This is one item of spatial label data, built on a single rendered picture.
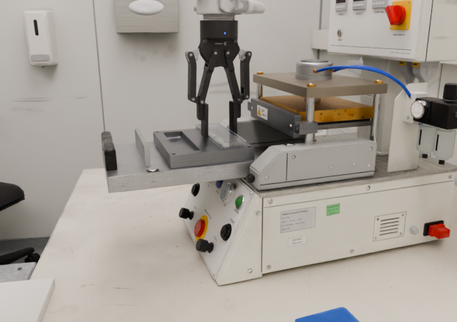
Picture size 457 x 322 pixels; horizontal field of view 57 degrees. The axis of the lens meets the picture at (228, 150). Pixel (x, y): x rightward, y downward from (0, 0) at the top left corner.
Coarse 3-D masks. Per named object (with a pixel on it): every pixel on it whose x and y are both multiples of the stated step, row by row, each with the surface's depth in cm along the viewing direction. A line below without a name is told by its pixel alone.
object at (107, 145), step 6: (102, 132) 88; (108, 132) 88; (102, 138) 84; (108, 138) 83; (102, 144) 86; (108, 144) 79; (108, 150) 76; (114, 150) 76; (108, 156) 76; (114, 156) 76; (108, 162) 76; (114, 162) 76; (108, 168) 76; (114, 168) 77
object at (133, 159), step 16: (128, 144) 94; (144, 144) 78; (128, 160) 83; (144, 160) 79; (160, 160) 82; (112, 176) 73; (128, 176) 74; (144, 176) 75; (160, 176) 76; (176, 176) 77; (192, 176) 78; (208, 176) 79; (224, 176) 80; (240, 176) 81; (112, 192) 74
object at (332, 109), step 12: (276, 96) 102; (288, 96) 102; (288, 108) 87; (300, 108) 86; (324, 108) 86; (336, 108) 86; (348, 108) 86; (360, 108) 87; (324, 120) 85; (336, 120) 86; (348, 120) 87; (360, 120) 88
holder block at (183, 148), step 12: (156, 132) 94; (168, 132) 94; (180, 132) 95; (192, 132) 94; (156, 144) 91; (168, 144) 84; (180, 144) 90; (192, 144) 86; (204, 144) 84; (168, 156) 79; (180, 156) 77; (192, 156) 78; (204, 156) 79; (216, 156) 80; (228, 156) 80; (240, 156) 81; (252, 156) 82
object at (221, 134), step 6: (198, 126) 95; (210, 126) 95; (216, 126) 95; (222, 126) 95; (210, 132) 89; (216, 132) 89; (222, 132) 89; (228, 132) 89; (216, 138) 84; (222, 138) 84; (228, 138) 84; (234, 138) 84; (240, 138) 84
